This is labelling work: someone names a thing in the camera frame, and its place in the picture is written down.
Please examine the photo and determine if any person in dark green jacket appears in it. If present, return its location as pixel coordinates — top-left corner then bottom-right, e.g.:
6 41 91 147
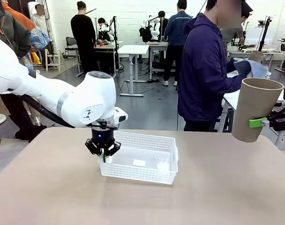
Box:
0 0 43 141

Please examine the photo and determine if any seated person with black hair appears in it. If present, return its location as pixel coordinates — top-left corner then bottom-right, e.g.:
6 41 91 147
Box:
96 17 110 43

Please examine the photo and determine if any person in white clothes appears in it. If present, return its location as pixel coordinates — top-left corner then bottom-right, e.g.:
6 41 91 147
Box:
31 3 49 42

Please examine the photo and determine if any dark haired person behind robot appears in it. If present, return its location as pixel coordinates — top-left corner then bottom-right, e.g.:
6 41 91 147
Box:
156 10 169 42

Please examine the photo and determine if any black tripod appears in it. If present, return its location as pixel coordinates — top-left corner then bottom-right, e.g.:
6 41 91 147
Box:
256 16 273 53

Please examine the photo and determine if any white perforated plastic basket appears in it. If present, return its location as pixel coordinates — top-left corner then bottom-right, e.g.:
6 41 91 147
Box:
98 130 179 186

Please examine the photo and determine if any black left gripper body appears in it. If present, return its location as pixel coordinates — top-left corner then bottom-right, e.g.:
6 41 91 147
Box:
90 119 116 150

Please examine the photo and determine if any person in black clothes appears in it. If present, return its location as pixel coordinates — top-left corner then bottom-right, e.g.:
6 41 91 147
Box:
70 1 97 75

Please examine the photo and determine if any long white work table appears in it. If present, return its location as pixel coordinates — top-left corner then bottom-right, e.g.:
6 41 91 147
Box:
226 44 285 62

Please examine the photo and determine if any black mesh chair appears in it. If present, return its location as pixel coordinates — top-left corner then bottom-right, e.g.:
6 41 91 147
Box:
64 37 78 57

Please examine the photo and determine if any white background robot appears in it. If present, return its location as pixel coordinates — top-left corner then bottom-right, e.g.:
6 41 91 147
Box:
99 17 115 42
139 15 163 43

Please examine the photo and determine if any light wooden stool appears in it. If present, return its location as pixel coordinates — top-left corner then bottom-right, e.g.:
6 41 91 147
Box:
44 48 62 72

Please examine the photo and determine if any person's left forearm purple sleeve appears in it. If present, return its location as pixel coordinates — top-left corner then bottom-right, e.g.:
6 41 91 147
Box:
226 60 239 74

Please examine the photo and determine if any person's right forearm purple sleeve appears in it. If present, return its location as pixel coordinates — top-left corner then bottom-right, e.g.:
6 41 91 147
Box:
226 62 253 95

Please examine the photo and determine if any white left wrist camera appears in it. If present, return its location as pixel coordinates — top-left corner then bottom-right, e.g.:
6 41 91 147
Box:
114 107 129 124

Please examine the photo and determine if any brown cardboard cup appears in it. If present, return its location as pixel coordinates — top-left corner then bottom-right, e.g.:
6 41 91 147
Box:
247 50 266 64
231 78 285 143

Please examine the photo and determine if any light blue cleaning cloth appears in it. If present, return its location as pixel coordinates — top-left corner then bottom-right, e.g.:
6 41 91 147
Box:
233 60 270 79

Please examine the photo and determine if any person in blue jacket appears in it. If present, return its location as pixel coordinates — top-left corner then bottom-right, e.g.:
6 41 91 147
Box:
161 0 193 87

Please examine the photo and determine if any white cup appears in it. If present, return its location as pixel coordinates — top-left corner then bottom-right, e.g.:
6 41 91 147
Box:
156 161 169 174

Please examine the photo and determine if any person in purple hoodie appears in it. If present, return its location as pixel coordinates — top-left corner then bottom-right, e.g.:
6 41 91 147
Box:
177 0 253 132

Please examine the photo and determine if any black pole stand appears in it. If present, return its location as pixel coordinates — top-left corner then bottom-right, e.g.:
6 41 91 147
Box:
112 15 119 79

